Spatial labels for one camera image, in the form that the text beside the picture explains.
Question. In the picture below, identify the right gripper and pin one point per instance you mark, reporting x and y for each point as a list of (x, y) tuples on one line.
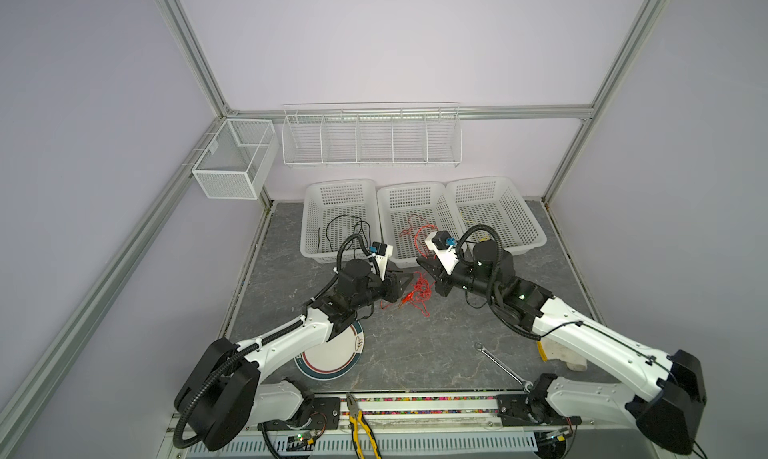
[(443, 279)]

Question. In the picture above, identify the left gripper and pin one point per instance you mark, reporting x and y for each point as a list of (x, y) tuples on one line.
[(391, 281)]

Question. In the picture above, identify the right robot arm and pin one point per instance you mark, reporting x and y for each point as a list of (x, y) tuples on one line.
[(661, 394)]

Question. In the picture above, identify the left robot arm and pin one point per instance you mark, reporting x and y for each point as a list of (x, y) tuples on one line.
[(227, 387)]

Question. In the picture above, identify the middle white plastic basket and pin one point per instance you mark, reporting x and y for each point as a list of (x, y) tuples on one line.
[(409, 212)]

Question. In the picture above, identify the white plastic basket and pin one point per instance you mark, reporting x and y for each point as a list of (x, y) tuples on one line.
[(496, 202), (409, 212), (334, 210)]

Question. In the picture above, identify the right white plastic basket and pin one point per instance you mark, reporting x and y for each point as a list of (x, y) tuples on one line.
[(496, 202)]

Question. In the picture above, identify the green rimmed white plate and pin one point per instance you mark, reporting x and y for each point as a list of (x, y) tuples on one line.
[(333, 359)]

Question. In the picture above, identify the left white plastic basket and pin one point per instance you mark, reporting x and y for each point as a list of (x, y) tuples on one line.
[(334, 210)]

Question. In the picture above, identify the silver wrench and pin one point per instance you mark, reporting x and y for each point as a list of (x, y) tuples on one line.
[(524, 383)]

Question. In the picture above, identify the white yellow work glove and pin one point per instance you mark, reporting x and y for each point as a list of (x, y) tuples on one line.
[(550, 350)]

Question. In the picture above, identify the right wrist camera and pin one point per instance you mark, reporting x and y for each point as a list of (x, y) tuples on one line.
[(443, 246)]

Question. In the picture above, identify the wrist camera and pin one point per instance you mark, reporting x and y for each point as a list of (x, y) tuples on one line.
[(380, 253), (443, 246)]

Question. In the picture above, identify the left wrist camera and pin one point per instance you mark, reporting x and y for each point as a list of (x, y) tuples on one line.
[(380, 253)]

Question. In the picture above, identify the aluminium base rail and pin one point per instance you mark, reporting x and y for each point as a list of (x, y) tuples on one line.
[(420, 414)]

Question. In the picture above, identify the white wire wall shelf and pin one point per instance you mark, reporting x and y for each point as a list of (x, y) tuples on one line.
[(372, 134)]

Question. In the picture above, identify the yellow handled pliers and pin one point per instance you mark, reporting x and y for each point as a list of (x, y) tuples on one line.
[(358, 424)]

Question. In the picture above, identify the white mesh wall box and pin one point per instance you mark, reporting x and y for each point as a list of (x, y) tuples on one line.
[(235, 163)]

